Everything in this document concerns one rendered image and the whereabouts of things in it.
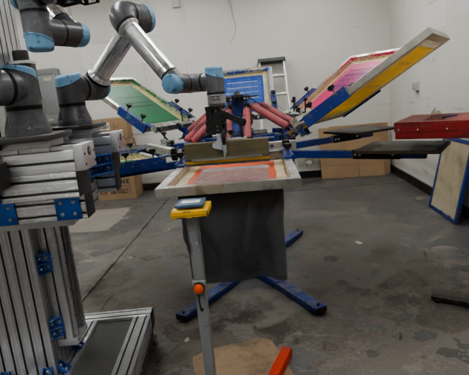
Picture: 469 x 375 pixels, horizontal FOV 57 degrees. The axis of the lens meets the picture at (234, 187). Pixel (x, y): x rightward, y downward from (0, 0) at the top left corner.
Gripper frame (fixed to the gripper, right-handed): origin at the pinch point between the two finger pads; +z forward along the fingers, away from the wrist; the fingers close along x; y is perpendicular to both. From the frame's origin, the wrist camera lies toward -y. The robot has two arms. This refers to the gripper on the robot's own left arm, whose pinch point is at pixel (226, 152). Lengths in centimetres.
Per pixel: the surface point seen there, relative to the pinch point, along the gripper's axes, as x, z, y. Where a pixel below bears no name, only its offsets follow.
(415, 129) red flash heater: -50, 2, -95
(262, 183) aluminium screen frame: 14.2, 11.2, -14.2
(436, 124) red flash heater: -45, 0, -103
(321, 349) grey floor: -22, 109, -38
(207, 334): 34, 64, 11
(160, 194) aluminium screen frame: 14.3, 12.8, 26.8
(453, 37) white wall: -255, -56, -200
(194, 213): 38.0, 15.1, 9.7
